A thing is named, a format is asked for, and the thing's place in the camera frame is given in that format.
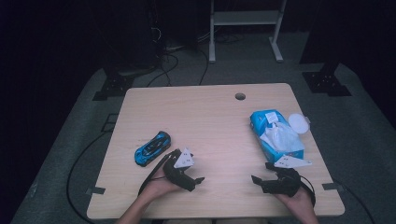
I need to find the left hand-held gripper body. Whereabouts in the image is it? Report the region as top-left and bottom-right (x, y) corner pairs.
(162, 147), (197, 192)

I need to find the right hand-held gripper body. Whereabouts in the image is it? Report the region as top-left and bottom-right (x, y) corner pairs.
(261, 154), (313, 198)

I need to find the white wet wipe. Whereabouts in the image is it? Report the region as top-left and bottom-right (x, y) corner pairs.
(259, 120), (305, 153)

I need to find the blue toy car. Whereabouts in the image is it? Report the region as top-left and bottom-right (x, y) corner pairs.
(134, 130), (173, 167)

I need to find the blue wet wipes pack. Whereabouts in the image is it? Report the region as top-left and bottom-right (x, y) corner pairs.
(248, 108), (312, 164)

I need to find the person's left hand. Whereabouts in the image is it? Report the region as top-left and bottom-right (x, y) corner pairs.
(141, 166), (183, 203)

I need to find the person's right hand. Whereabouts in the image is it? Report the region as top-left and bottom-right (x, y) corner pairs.
(275, 185), (316, 216)

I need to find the gray tape strip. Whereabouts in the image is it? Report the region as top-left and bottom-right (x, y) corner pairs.
(321, 182), (344, 191)
(85, 186), (106, 196)

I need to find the black stand base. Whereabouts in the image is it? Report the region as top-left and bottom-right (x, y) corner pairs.
(300, 60), (353, 97)
(92, 73), (135, 102)

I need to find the dark equipment cabinet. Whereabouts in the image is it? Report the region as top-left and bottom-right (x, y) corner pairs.
(102, 0), (160, 73)

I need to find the white metal stand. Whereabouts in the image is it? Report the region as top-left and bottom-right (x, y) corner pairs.
(208, 0), (288, 64)

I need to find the left hand-held gripper cable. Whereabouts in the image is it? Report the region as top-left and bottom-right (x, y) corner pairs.
(138, 148), (176, 196)

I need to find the hand-held gripper cable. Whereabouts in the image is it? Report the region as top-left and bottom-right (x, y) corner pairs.
(298, 175), (317, 208)
(138, 148), (176, 196)

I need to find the right hand-held gripper cable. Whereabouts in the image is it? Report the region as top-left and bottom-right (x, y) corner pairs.
(298, 175), (317, 208)

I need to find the black floor cable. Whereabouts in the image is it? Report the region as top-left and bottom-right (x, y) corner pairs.
(331, 178), (376, 224)
(198, 46), (210, 87)
(65, 130), (108, 224)
(146, 52), (180, 88)

